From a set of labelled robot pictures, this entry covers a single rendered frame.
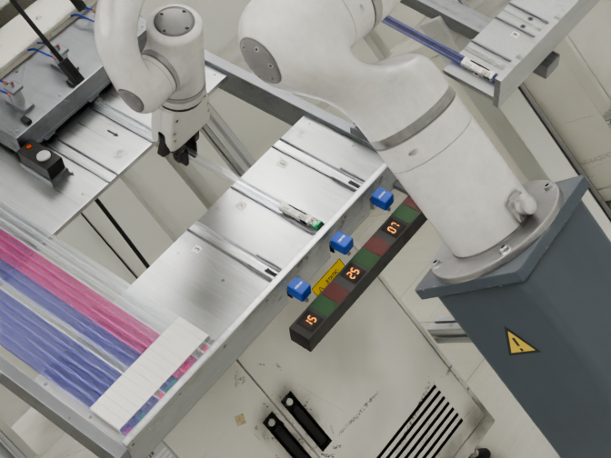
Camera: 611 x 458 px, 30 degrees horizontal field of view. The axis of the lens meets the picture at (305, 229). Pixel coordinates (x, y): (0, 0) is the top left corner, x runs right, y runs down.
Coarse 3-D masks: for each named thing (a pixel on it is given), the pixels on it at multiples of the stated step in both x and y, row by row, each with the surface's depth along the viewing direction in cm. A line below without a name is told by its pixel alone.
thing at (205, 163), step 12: (108, 108) 202; (120, 120) 201; (132, 120) 199; (144, 132) 198; (192, 156) 193; (204, 156) 193; (216, 168) 191; (228, 180) 190; (240, 180) 189; (252, 192) 187; (264, 192) 187; (276, 204) 185; (312, 228) 182
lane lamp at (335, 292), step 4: (328, 284) 177; (332, 284) 177; (336, 284) 177; (328, 288) 177; (332, 288) 177; (336, 288) 177; (340, 288) 176; (344, 288) 176; (324, 292) 176; (328, 292) 176; (332, 292) 176; (336, 292) 176; (340, 292) 176; (344, 292) 176; (348, 292) 176; (328, 296) 176; (332, 296) 176; (336, 296) 176; (340, 296) 176; (344, 296) 176; (336, 300) 175; (340, 300) 175
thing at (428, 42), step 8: (392, 24) 193; (400, 24) 193; (400, 32) 193; (408, 32) 192; (416, 32) 191; (416, 40) 191; (424, 40) 190; (432, 40) 190; (432, 48) 190; (440, 48) 189; (448, 48) 189; (448, 56) 188; (456, 56) 188; (464, 56) 187
